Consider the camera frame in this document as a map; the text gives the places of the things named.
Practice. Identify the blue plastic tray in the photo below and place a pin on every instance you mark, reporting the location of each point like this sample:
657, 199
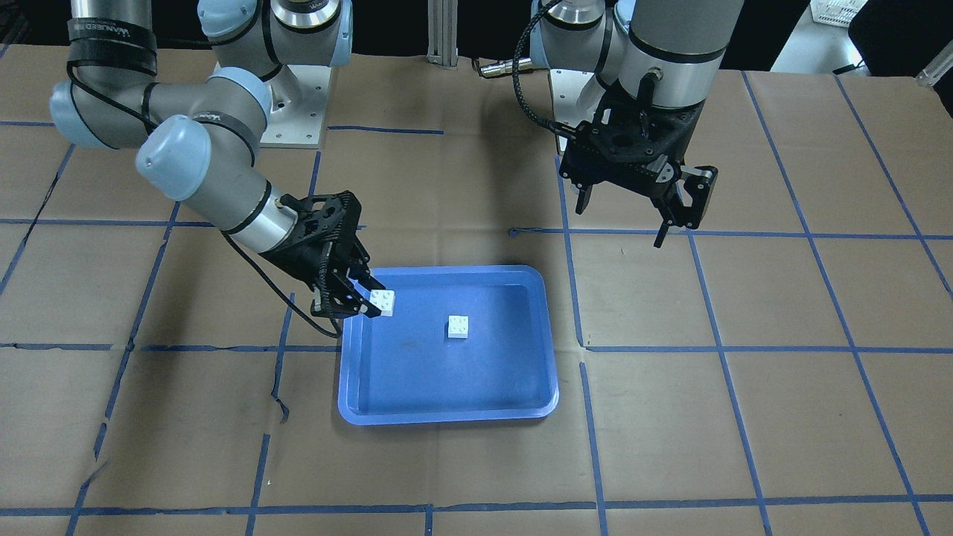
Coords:
404, 370

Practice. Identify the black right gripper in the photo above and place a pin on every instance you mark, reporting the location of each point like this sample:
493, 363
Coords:
296, 257

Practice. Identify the aluminium frame post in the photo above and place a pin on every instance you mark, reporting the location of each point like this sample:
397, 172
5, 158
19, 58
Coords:
442, 19

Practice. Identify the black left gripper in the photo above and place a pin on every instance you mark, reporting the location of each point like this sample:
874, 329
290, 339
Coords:
679, 141

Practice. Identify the white block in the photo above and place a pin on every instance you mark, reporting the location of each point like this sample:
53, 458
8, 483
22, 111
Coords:
458, 327
384, 301

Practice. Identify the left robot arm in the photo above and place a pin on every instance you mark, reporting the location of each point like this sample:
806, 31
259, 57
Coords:
687, 37

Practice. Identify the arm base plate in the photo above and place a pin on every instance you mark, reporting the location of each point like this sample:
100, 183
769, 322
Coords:
298, 112
577, 112

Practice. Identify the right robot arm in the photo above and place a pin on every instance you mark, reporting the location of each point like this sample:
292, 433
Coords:
198, 143

